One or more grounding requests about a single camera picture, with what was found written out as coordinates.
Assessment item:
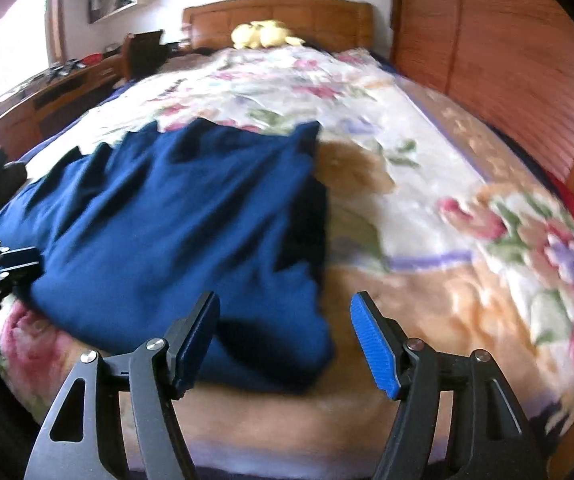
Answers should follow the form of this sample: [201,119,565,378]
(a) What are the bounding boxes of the wooden headboard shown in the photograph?
[182,0,374,56]

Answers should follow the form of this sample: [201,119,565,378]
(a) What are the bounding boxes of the yellow plush toy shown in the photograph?
[230,20,304,51]

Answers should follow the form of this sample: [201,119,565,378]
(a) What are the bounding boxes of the wooden desk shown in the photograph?
[0,52,128,161]

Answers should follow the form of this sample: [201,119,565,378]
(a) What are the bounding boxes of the navy bed sheet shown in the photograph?
[26,82,130,157]

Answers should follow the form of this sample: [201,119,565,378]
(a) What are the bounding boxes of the wooden wardrobe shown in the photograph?
[391,0,574,201]

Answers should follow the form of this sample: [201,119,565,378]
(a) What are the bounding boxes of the bright window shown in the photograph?
[0,0,54,117]

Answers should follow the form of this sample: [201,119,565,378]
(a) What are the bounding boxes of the dark wooden chair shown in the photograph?
[122,31,169,79]

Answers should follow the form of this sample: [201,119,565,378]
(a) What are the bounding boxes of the floral blanket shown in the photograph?
[0,45,574,467]

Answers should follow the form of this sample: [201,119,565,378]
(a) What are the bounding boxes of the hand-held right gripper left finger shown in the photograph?
[22,291,222,480]

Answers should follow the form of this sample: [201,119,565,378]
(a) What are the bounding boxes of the blue suit jacket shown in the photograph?
[0,119,339,396]

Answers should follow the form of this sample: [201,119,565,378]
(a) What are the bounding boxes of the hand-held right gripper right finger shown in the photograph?
[350,290,550,480]

